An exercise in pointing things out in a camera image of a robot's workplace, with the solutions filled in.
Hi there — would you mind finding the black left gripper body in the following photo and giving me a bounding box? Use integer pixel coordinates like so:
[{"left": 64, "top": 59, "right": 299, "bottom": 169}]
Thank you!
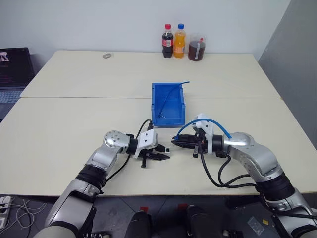
[{"left": 140, "top": 142, "right": 162, "bottom": 169}]

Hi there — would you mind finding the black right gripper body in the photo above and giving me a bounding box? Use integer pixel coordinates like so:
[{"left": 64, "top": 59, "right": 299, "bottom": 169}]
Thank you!
[{"left": 192, "top": 128, "right": 208, "bottom": 158}]

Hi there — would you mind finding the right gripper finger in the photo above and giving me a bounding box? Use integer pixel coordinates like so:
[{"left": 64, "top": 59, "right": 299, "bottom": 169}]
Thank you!
[
  {"left": 173, "top": 134, "right": 198, "bottom": 143},
  {"left": 171, "top": 139, "right": 198, "bottom": 150}
]

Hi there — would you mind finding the blue network cable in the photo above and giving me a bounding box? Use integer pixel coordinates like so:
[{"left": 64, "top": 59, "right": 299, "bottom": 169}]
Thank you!
[
  {"left": 159, "top": 80, "right": 191, "bottom": 118},
  {"left": 172, "top": 118, "right": 233, "bottom": 140}
]

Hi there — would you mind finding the blue plastic bin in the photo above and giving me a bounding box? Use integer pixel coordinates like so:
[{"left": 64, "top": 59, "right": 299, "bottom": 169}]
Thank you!
[{"left": 151, "top": 82, "right": 186, "bottom": 128}]

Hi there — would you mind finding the dark rounded shape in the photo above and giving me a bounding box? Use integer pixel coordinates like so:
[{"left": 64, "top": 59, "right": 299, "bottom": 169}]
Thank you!
[
  {"left": 185, "top": 204, "right": 225, "bottom": 238},
  {"left": 125, "top": 210, "right": 153, "bottom": 238}
]

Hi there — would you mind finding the clear jar dark liquid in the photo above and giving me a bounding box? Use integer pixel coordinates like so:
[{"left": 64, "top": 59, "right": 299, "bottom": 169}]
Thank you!
[{"left": 188, "top": 32, "right": 208, "bottom": 62}]

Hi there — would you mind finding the orange soda bottle blue cap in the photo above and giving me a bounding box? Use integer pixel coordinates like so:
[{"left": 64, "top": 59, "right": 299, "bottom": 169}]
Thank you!
[{"left": 173, "top": 23, "right": 186, "bottom": 59}]

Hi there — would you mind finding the cola bottle red cap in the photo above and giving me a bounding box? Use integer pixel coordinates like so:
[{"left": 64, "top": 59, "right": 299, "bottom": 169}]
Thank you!
[{"left": 161, "top": 23, "right": 174, "bottom": 59}]

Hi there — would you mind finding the clear plastic bag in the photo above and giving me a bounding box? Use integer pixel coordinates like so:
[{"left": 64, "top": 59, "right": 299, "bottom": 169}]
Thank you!
[{"left": 247, "top": 216, "right": 265, "bottom": 236}]

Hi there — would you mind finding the grey partition panel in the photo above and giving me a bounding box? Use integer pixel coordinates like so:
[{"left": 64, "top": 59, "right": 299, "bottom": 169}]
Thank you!
[{"left": 257, "top": 0, "right": 317, "bottom": 152}]

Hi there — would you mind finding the white power strip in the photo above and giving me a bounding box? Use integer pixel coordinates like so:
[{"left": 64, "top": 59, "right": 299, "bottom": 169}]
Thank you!
[{"left": 0, "top": 195, "right": 13, "bottom": 230}]

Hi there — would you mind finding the dark laptop computer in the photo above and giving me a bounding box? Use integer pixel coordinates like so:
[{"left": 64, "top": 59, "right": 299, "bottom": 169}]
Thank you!
[{"left": 0, "top": 47, "right": 37, "bottom": 120}]

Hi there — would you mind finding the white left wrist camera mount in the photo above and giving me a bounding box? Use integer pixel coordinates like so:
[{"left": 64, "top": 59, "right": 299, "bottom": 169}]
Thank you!
[{"left": 132, "top": 130, "right": 159, "bottom": 159}]

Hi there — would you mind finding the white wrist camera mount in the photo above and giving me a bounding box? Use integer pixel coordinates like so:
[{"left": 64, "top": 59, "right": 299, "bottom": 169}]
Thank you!
[
  {"left": 192, "top": 113, "right": 214, "bottom": 155},
  {"left": 132, "top": 130, "right": 159, "bottom": 159}
]

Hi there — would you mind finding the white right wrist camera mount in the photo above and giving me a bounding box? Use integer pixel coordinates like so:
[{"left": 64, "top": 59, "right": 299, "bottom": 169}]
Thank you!
[{"left": 192, "top": 113, "right": 214, "bottom": 155}]

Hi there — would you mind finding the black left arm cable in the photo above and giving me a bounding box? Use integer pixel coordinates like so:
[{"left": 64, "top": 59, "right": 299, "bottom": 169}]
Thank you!
[{"left": 100, "top": 119, "right": 153, "bottom": 194}]

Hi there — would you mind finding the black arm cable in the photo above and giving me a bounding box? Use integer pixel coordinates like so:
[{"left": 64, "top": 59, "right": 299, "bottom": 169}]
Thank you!
[
  {"left": 199, "top": 148, "right": 259, "bottom": 188},
  {"left": 100, "top": 119, "right": 153, "bottom": 194}
]

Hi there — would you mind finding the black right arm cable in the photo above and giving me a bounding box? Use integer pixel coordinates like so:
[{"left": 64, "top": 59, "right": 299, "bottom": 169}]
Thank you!
[{"left": 199, "top": 148, "right": 259, "bottom": 188}]

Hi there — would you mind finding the thin white floor cable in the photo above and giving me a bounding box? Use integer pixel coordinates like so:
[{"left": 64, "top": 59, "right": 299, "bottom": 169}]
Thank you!
[{"left": 9, "top": 197, "right": 48, "bottom": 229}]

